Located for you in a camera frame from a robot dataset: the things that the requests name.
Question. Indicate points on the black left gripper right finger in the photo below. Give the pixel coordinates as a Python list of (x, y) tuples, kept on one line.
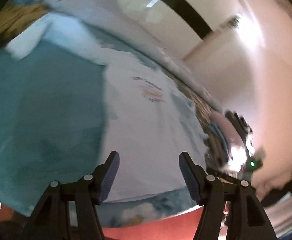
[(248, 219)]

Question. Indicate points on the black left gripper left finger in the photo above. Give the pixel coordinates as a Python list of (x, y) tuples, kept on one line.
[(50, 218)]

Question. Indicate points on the white printed t-shirt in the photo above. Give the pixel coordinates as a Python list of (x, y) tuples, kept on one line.
[(149, 121)]

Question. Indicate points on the folded clothes stack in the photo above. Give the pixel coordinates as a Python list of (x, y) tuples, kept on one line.
[(227, 147)]

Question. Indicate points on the teal floral bed sheet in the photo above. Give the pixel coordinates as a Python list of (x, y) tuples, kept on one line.
[(52, 126)]

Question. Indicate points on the green hanging plant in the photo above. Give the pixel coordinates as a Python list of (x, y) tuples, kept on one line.
[(232, 22)]

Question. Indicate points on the white wardrobe with black stripe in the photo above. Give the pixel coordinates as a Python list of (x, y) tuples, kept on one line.
[(180, 25)]

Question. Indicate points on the tan knitted sweater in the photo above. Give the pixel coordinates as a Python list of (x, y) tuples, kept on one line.
[(15, 18)]

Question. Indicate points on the blue floral duvet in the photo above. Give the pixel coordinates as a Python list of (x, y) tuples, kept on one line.
[(94, 30)]

